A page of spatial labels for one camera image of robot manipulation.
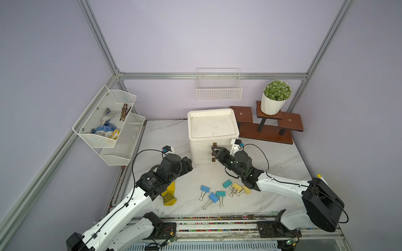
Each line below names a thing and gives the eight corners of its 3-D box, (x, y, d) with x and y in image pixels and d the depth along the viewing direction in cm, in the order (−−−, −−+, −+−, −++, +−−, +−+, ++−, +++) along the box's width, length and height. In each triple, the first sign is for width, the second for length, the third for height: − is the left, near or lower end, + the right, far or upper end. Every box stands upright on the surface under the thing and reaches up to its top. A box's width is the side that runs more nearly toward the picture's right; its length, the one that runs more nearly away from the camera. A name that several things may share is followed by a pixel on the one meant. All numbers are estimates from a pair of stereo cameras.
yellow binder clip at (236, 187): (226, 192, 88) (226, 191, 86) (234, 183, 91) (235, 181, 90) (232, 198, 85) (233, 197, 84) (241, 188, 89) (242, 187, 87)
